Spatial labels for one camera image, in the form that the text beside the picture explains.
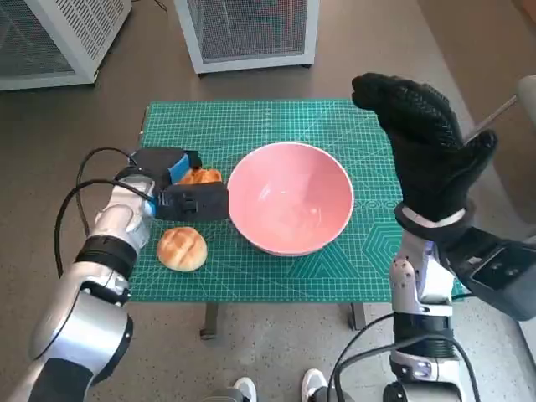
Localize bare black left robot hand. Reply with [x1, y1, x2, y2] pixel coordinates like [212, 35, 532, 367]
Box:
[128, 147, 203, 186]

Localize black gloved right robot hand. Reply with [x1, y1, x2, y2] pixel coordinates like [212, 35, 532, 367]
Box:
[350, 72, 499, 223]

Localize oblong braided toy bread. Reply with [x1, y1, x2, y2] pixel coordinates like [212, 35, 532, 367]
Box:
[178, 167, 223, 186]

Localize round toy bread bun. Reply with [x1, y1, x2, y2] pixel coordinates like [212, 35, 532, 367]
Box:
[157, 227, 209, 272]

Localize pink bowl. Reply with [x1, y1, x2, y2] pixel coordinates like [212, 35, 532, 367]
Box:
[227, 142, 356, 257]

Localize green cutting mat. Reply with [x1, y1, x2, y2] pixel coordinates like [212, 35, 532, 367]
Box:
[126, 99, 466, 303]

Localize white mesh cage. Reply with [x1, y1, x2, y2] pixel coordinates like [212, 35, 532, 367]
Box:
[173, 0, 322, 75]
[0, 0, 131, 91]

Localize black table leg foot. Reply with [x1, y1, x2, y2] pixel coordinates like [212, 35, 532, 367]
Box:
[199, 301, 219, 341]
[348, 301, 368, 332]

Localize white furniture panel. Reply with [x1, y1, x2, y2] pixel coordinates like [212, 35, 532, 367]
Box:
[518, 320, 536, 361]

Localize grey robot waist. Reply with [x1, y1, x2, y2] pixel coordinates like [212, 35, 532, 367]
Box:
[207, 387, 246, 402]

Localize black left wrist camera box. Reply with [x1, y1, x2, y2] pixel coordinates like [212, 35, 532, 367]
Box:
[153, 182, 230, 222]

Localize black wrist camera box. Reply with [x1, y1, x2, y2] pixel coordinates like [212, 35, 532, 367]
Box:
[439, 228, 536, 322]
[153, 182, 230, 222]

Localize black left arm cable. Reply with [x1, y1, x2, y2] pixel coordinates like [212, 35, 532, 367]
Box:
[54, 147, 156, 277]

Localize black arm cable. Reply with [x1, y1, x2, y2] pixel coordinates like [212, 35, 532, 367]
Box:
[54, 147, 156, 277]
[326, 312, 489, 402]

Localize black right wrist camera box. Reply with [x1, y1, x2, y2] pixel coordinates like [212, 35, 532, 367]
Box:
[439, 228, 536, 322]

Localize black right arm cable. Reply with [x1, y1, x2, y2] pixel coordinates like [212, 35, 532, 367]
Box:
[326, 312, 489, 402]

